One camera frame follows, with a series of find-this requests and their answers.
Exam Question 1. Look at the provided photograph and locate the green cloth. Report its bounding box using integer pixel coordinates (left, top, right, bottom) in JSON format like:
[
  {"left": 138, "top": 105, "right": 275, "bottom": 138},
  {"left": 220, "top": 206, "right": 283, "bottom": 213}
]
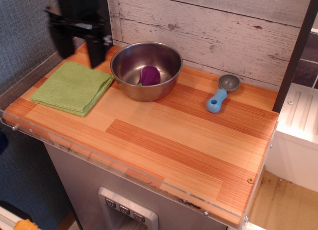
[{"left": 31, "top": 62, "right": 114, "bottom": 117}]

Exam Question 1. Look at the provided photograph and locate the orange object bottom left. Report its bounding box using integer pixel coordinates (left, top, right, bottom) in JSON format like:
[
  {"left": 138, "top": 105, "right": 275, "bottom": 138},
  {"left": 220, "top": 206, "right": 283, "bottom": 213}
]
[{"left": 13, "top": 220, "right": 39, "bottom": 230}]

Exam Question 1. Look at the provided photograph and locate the dark left frame post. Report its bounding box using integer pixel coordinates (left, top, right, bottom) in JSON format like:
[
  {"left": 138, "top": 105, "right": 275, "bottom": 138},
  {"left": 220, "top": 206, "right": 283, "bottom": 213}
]
[{"left": 104, "top": 0, "right": 113, "bottom": 47}]

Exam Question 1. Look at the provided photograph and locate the purple toy eggplant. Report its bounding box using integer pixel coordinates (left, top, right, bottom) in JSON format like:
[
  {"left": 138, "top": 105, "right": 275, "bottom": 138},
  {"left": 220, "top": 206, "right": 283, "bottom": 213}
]
[{"left": 137, "top": 66, "right": 161, "bottom": 86}]

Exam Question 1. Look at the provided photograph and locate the dark frame post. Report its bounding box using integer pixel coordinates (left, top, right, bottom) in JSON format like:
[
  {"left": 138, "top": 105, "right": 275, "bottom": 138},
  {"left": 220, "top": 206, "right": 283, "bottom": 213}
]
[
  {"left": 272, "top": 0, "right": 318, "bottom": 113},
  {"left": 104, "top": 0, "right": 113, "bottom": 47}
]

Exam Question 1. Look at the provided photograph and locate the grey toy fridge cabinet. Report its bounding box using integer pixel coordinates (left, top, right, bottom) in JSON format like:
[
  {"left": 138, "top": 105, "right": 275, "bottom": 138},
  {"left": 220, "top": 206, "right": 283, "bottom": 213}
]
[{"left": 45, "top": 144, "right": 227, "bottom": 230}]

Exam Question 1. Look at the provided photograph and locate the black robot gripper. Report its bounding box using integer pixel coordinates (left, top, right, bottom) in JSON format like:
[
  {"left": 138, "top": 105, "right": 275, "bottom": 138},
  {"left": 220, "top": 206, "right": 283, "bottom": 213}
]
[{"left": 45, "top": 0, "right": 107, "bottom": 68}]

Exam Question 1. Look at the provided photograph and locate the white toy sink unit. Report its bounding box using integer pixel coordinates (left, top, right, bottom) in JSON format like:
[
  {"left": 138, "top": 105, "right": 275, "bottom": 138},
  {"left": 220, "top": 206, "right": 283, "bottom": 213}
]
[{"left": 265, "top": 28, "right": 318, "bottom": 191}]

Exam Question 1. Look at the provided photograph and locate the blue grey scoop brush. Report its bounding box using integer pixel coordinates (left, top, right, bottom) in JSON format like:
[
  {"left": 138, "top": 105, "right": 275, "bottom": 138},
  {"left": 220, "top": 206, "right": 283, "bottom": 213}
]
[{"left": 206, "top": 75, "right": 240, "bottom": 113}]

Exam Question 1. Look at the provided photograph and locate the stainless steel bowl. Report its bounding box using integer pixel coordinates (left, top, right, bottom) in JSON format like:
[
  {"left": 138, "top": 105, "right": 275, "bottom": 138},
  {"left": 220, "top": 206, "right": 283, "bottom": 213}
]
[{"left": 110, "top": 42, "right": 183, "bottom": 102}]

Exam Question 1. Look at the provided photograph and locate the silver dispenser button panel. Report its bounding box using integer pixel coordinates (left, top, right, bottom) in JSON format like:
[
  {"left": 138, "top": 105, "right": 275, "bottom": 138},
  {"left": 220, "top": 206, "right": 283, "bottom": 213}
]
[{"left": 98, "top": 187, "right": 159, "bottom": 230}]

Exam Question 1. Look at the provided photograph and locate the dark right frame post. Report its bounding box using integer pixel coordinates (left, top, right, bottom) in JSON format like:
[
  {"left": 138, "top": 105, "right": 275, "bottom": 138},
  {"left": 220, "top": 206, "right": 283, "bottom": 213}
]
[{"left": 272, "top": 0, "right": 318, "bottom": 113}]

